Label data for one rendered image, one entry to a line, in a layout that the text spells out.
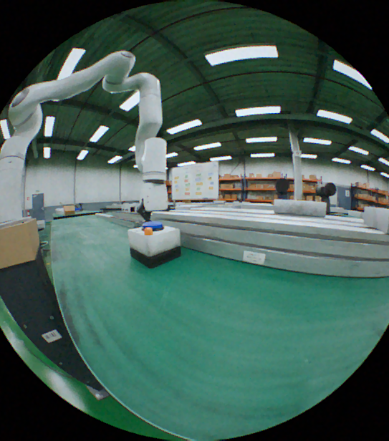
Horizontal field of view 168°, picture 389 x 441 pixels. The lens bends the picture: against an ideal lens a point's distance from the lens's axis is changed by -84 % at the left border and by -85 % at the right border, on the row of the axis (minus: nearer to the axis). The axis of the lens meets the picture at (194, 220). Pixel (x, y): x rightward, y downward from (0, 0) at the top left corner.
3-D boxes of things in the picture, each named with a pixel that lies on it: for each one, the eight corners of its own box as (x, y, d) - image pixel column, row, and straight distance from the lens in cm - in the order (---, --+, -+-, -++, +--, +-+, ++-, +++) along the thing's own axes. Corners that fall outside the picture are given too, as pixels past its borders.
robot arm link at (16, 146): (-7, 162, 57) (18, 95, 68) (13, 172, 70) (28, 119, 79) (15, 153, 49) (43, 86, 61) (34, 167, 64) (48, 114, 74)
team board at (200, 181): (168, 231, 397) (167, 167, 401) (178, 228, 435) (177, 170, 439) (215, 238, 321) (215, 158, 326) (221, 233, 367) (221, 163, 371)
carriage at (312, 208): (273, 222, 41) (274, 199, 41) (274, 217, 52) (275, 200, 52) (324, 226, 44) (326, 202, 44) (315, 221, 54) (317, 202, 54)
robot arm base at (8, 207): (-19, 234, 52) (-17, 160, 54) (1, 225, 67) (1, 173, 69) (23, 223, 42) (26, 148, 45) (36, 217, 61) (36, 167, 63)
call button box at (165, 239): (130, 256, 30) (126, 228, 28) (163, 245, 34) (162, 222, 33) (150, 269, 23) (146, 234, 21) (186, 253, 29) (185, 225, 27)
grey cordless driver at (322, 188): (321, 233, 65) (324, 180, 65) (307, 225, 83) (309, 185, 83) (335, 235, 68) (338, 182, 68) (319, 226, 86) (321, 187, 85)
